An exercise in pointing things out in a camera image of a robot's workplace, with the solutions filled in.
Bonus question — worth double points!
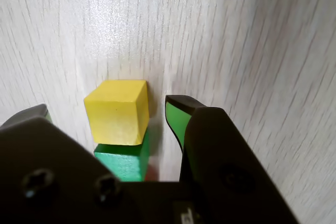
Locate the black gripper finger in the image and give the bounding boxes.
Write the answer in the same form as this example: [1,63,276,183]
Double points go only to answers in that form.
[0,104,127,224]

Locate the green wooden cube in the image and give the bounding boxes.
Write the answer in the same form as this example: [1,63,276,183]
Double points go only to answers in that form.
[93,129,151,183]

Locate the yellow wooden cube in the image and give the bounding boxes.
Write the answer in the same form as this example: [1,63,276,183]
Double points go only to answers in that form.
[83,79,150,146]

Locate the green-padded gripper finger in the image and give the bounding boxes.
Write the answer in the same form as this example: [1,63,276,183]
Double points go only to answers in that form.
[164,94,300,224]

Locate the red wooden cube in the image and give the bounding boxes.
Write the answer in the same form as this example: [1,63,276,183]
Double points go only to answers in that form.
[144,165,160,182]

